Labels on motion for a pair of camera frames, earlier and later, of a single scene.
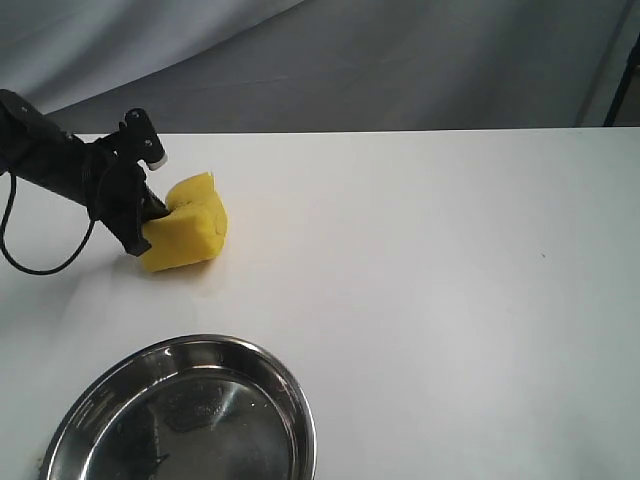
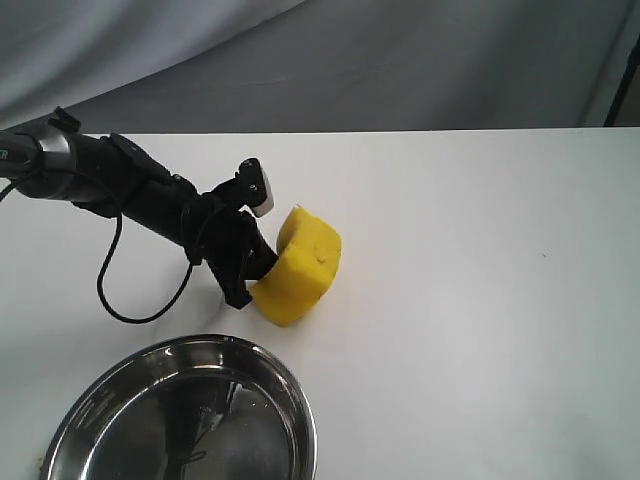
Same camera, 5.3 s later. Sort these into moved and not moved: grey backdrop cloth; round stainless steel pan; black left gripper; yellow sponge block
Moved: black left gripper; yellow sponge block
Not moved: round stainless steel pan; grey backdrop cloth
